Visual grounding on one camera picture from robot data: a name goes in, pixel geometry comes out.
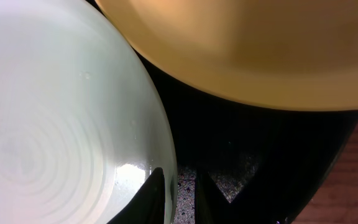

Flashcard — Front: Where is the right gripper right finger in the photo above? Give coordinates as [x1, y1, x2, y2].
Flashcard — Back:
[195, 170, 232, 224]

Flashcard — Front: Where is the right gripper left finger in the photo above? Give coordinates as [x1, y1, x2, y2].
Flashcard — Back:
[107, 167, 165, 224]

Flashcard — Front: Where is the light blue plate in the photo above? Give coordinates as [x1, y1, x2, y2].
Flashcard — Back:
[0, 0, 177, 223]

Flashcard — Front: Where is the black round tray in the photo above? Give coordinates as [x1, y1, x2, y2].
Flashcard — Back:
[85, 0, 358, 224]

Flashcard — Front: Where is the yellow plate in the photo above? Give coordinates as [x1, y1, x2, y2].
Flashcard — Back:
[97, 0, 358, 111]

